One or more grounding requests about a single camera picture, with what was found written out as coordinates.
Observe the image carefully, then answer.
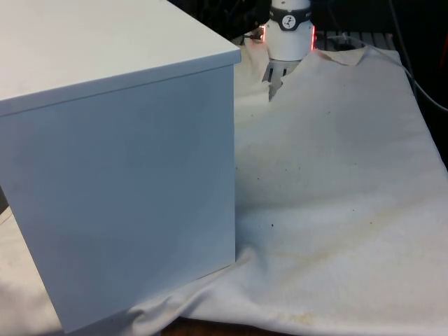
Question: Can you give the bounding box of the white cable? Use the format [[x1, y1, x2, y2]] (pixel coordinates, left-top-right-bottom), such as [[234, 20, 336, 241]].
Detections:
[[328, 34, 448, 112]]

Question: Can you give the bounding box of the black cable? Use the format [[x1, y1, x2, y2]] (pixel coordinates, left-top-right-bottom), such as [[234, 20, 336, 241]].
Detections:
[[387, 0, 419, 94]]

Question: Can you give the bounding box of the white chest of drawers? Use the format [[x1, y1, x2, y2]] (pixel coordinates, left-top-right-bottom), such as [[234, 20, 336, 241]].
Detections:
[[0, 0, 242, 334]]

